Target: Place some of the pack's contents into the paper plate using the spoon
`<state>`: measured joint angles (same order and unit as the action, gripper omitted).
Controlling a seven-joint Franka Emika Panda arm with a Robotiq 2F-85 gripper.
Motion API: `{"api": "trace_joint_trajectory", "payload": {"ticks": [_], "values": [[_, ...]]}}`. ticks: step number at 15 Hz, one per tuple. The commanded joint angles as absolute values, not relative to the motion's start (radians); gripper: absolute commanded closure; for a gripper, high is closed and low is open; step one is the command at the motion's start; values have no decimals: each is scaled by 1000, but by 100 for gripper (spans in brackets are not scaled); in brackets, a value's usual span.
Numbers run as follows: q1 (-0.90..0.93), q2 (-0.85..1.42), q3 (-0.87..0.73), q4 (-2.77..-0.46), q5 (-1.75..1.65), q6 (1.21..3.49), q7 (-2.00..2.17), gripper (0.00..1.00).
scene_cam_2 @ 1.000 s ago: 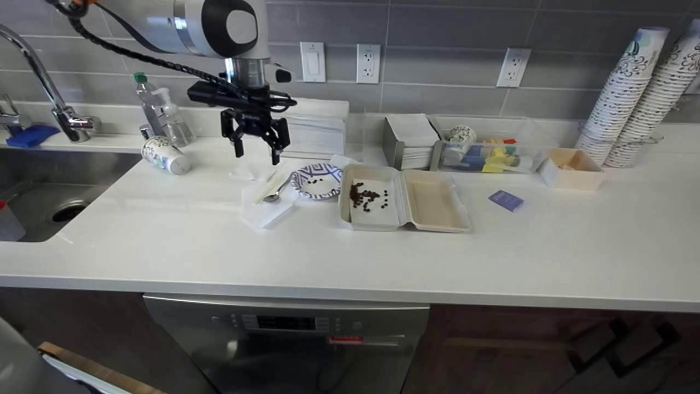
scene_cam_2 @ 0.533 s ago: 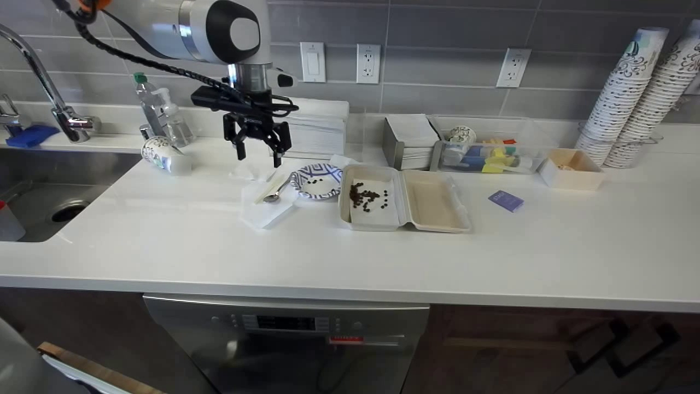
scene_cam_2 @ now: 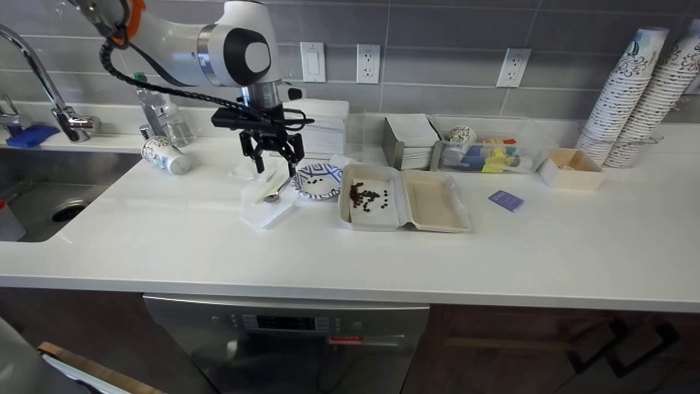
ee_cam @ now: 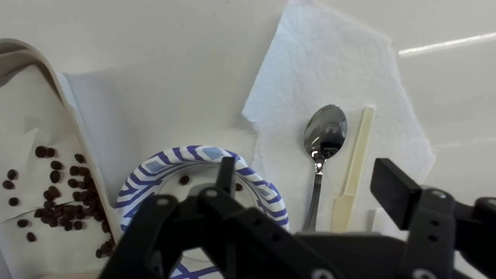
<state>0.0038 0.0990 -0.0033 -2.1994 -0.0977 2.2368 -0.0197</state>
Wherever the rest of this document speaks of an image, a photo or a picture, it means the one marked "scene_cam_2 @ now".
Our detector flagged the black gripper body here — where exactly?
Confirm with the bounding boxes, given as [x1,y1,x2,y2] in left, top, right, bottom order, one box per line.
[210,101,315,157]

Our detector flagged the wooden plank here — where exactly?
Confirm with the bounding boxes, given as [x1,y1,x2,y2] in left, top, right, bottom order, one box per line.
[36,339,163,394]

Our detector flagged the small blue packet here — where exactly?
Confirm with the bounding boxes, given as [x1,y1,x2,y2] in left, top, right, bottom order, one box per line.
[488,188,525,214]

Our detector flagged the clear condiment packet organizer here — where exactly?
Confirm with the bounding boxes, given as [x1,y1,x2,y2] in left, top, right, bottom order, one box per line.
[429,119,544,175]

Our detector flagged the sleeved paper cup stack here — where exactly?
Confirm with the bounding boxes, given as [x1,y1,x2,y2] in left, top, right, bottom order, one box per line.
[576,27,671,166]
[603,17,700,170]

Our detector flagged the blue patterned paper plate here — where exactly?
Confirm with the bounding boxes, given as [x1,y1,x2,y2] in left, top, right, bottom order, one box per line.
[291,161,345,204]

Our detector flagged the small beige open box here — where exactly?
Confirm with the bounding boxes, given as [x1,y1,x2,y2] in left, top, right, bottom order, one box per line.
[536,146,608,193]

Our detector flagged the chrome kitchen faucet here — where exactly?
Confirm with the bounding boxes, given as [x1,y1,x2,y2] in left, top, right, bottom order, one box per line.
[0,23,101,144]

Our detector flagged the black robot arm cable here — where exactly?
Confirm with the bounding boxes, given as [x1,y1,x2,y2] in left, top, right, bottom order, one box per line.
[98,40,253,114]

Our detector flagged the stainless steel dishwasher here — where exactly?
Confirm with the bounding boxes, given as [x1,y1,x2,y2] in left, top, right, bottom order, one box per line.
[142,293,433,394]

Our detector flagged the printed paper cup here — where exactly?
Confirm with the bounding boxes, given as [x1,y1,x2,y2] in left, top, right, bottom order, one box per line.
[139,139,195,177]

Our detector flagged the clear glass bottle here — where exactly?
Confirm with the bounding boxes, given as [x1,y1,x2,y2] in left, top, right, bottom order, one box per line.
[163,107,197,150]

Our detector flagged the brown coffee beans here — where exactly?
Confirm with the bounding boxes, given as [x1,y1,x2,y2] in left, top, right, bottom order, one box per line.
[348,181,391,214]

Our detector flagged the dark wood cabinet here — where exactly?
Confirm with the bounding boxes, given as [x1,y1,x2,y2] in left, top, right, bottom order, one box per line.
[402,304,700,394]

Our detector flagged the steel sink basin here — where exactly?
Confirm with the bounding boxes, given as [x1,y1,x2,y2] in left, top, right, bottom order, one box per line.
[0,150,145,245]

